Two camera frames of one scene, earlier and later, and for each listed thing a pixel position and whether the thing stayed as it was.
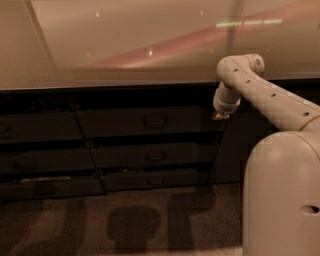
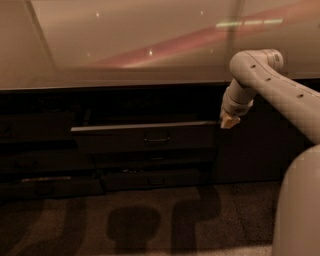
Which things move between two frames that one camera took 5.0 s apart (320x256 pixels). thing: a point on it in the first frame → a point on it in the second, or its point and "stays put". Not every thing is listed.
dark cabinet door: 242,130 stays put
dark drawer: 47,160 stays put
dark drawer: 188,121 → 148,138
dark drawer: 39,126 stays put
